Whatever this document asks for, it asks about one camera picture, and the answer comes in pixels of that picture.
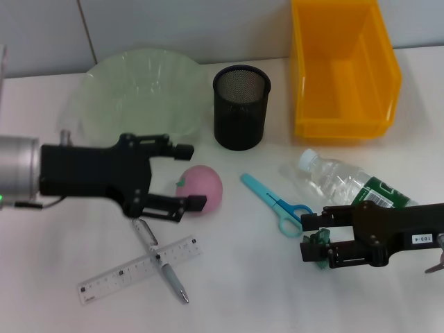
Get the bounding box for left arm gripper cable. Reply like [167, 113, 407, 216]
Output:
[13, 130, 73, 210]

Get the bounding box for right arm gripper cable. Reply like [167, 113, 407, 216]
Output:
[424, 232, 444, 275]

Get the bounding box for blue scissors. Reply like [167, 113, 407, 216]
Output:
[240, 173, 315, 239]

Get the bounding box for grey clear ballpoint pen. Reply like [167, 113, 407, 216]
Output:
[131, 217, 191, 305]

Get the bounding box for clear green-label water bottle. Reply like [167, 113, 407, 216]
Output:
[279, 148, 420, 211]

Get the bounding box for black mesh pen holder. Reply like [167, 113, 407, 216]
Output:
[212, 65, 272, 151]

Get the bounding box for yellow plastic bin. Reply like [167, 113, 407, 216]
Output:
[290, 0, 403, 139]

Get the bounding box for arm gripper cable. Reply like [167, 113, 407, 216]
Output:
[424, 232, 444, 275]
[13, 130, 73, 210]

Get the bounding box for green plastic wrapper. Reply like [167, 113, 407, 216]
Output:
[302, 228, 332, 271]

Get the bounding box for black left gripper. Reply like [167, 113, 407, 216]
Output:
[40, 133, 195, 219]

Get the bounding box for transparent plastic ruler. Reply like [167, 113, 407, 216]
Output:
[76, 234, 204, 306]

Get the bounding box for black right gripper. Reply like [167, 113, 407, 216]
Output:
[299, 200, 444, 270]

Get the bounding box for pale green glass fruit bowl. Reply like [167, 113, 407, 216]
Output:
[57, 48, 205, 146]

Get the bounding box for pink peach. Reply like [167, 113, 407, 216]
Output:
[175, 164, 223, 216]

